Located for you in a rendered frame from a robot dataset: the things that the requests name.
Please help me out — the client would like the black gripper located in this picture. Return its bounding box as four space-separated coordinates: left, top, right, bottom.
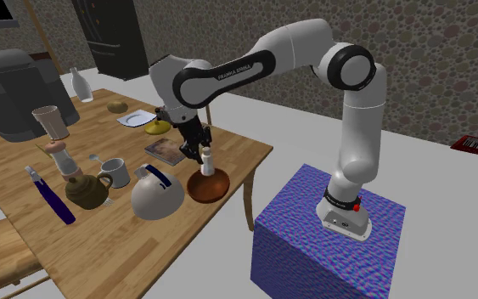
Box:
175 115 213 165

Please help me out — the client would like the small white shaker bottle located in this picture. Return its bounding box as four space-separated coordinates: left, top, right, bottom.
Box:
200 146 217 177

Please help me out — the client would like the brown covered book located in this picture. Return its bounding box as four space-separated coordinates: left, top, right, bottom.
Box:
144 138 187 167

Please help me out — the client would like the yellow domed lid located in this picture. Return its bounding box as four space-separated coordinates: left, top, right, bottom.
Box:
144 119 172 136

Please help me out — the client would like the brown wooden bowl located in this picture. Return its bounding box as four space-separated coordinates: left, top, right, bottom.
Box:
186 166 231 205

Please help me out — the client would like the white square plate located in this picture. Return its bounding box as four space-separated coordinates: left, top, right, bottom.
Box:
116 109 158 128

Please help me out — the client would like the white mug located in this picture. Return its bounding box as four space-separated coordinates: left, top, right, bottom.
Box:
98 157 132 189

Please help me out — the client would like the brown potato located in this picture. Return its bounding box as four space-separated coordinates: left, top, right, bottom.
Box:
106 100 130 115

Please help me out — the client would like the dark olive teapot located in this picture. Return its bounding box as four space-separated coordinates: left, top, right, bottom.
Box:
65 172 114 211

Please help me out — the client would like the white bottle vase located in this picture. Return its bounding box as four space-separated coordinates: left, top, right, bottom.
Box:
69 66 95 104

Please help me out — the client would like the black refrigerator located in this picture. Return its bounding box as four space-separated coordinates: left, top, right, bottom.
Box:
70 0 150 82

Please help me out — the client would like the light wooden table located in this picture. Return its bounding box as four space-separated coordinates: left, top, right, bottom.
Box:
0 87 274 299

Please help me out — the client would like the beige tumbler cup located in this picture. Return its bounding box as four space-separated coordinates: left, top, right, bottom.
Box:
31 105 70 141

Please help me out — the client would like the blue patterned robot stand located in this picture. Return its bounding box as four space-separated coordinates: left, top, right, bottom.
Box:
250 163 408 299

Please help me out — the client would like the dark grey armchair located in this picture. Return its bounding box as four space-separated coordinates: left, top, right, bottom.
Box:
0 48 81 144

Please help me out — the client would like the white kettle with blue handle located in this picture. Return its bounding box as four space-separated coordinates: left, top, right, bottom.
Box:
130 163 186 222

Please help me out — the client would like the blue handled knife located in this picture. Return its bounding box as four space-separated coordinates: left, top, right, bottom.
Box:
24 165 77 226

